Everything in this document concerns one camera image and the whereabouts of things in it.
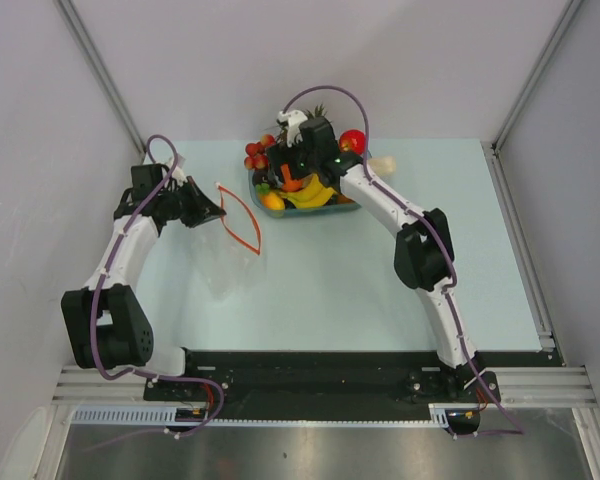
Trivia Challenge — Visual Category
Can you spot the orange fruit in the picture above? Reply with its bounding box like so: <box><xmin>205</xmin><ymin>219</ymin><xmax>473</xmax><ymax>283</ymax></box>
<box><xmin>280</xmin><ymin>164</ymin><xmax>304</xmax><ymax>193</ymax></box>

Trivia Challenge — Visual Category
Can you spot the clear zip top bag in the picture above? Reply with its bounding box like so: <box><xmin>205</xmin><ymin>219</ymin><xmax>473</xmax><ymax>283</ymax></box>
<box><xmin>190</xmin><ymin>182</ymin><xmax>264</xmax><ymax>300</ymax></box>

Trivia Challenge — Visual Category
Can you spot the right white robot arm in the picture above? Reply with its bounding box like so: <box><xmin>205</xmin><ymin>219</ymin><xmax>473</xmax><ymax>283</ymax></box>
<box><xmin>266</xmin><ymin>110</ymin><xmax>478</xmax><ymax>401</ymax></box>

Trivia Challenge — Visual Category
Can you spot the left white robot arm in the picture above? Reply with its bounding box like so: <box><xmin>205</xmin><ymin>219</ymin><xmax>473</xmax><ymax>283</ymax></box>
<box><xmin>61</xmin><ymin>162</ymin><xmax>226</xmax><ymax>400</ymax></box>

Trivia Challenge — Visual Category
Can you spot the dark purple mangosteen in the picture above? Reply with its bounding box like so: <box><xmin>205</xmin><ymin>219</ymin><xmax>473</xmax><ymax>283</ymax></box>
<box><xmin>252</xmin><ymin>170</ymin><xmax>270</xmax><ymax>187</ymax></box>

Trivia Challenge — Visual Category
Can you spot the yellow mango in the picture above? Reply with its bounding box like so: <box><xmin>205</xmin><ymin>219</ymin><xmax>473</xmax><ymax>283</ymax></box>
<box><xmin>259</xmin><ymin>191</ymin><xmax>286</xmax><ymax>211</ymax></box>

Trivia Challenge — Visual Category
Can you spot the teal plastic fruit tray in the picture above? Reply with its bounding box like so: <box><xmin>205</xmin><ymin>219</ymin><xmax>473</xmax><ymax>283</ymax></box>
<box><xmin>244</xmin><ymin>142</ymin><xmax>360</xmax><ymax>218</ymax></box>

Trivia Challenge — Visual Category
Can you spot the yellow banana bunch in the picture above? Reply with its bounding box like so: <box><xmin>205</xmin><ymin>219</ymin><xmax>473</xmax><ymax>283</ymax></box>
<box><xmin>280</xmin><ymin>175</ymin><xmax>337</xmax><ymax>209</ymax></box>

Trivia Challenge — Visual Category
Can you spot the red strawberry cluster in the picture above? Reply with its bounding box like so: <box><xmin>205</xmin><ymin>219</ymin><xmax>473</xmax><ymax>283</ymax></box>
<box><xmin>244</xmin><ymin>134</ymin><xmax>276</xmax><ymax>171</ymax></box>

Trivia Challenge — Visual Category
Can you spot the small pineapple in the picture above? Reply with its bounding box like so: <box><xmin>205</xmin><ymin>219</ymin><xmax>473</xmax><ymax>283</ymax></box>
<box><xmin>304</xmin><ymin>103</ymin><xmax>327</xmax><ymax>119</ymax></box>

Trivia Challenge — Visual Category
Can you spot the red apple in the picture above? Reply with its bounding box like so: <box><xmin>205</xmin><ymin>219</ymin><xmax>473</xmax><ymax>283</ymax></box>
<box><xmin>338</xmin><ymin>129</ymin><xmax>368</xmax><ymax>156</ymax></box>

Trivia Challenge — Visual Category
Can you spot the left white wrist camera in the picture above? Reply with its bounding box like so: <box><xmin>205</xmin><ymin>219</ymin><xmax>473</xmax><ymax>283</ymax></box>
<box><xmin>166</xmin><ymin>153</ymin><xmax>187</xmax><ymax>184</ymax></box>

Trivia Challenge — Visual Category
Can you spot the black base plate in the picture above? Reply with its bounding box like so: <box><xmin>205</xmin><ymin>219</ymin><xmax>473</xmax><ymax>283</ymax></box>
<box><xmin>143</xmin><ymin>351</ymin><xmax>501</xmax><ymax>420</ymax></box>

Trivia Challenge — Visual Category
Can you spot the left aluminium frame post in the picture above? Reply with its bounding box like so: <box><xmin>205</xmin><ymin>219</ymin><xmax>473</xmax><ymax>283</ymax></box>
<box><xmin>54</xmin><ymin>0</ymin><xmax>146</xmax><ymax>156</ymax></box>

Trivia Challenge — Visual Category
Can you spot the aluminium frame post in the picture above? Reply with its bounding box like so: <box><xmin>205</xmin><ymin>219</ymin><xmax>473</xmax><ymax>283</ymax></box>
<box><xmin>490</xmin><ymin>0</ymin><xmax>587</xmax><ymax>152</ymax></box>
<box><xmin>54</xmin><ymin>0</ymin><xmax>146</xmax><ymax>156</ymax></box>

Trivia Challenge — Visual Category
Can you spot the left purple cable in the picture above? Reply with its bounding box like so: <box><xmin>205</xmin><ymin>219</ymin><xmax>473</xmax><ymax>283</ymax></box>
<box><xmin>82</xmin><ymin>134</ymin><xmax>226</xmax><ymax>454</ymax></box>

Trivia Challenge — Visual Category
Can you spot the white slotted cable duct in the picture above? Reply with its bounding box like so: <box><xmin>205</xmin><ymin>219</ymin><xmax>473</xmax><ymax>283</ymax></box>
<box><xmin>71</xmin><ymin>405</ymin><xmax>478</xmax><ymax>430</ymax></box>

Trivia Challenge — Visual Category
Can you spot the right aluminium frame post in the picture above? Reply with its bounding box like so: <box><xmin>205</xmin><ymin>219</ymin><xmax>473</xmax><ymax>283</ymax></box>
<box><xmin>490</xmin><ymin>0</ymin><xmax>587</xmax><ymax>152</ymax></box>

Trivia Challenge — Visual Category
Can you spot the aluminium front rail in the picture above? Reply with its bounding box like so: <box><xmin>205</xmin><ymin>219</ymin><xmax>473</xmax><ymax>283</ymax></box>
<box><xmin>52</xmin><ymin>366</ymin><xmax>597</xmax><ymax>408</ymax></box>

